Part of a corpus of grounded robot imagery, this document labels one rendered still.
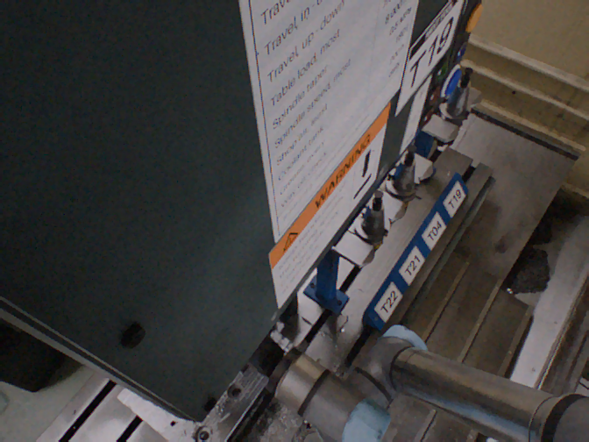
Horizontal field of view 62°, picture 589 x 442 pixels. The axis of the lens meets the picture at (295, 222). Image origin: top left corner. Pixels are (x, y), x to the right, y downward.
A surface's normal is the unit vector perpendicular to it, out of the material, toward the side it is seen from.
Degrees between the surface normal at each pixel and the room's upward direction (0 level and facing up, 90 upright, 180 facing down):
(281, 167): 90
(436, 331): 8
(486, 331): 8
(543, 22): 90
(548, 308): 17
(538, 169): 25
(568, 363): 0
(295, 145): 90
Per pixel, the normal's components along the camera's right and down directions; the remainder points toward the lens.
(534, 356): -0.27, -0.61
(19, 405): -0.03, -0.48
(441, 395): -0.90, -0.07
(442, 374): -0.64, -0.70
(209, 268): 0.82, 0.49
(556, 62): -0.58, 0.72
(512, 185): -0.26, -0.14
